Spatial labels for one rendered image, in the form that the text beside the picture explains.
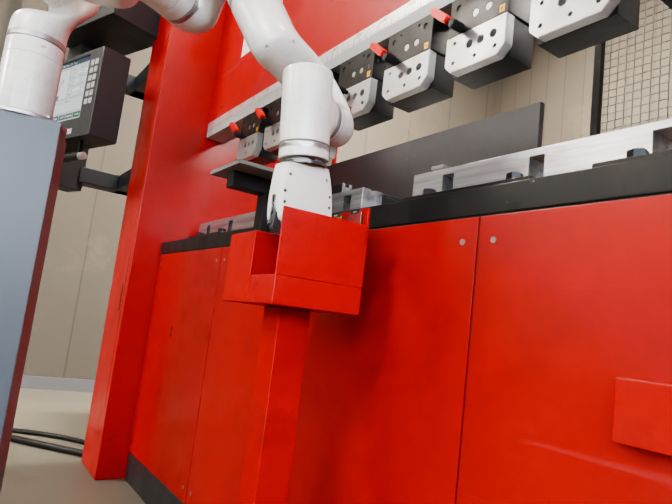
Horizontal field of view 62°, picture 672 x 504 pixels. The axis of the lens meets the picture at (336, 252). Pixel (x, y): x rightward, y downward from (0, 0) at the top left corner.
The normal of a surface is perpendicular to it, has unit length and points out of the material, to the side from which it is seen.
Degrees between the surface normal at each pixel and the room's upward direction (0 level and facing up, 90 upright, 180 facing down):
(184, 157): 90
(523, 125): 90
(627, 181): 90
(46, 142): 90
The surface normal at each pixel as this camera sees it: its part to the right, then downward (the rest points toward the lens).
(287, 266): 0.54, -0.05
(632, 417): -0.81, -0.17
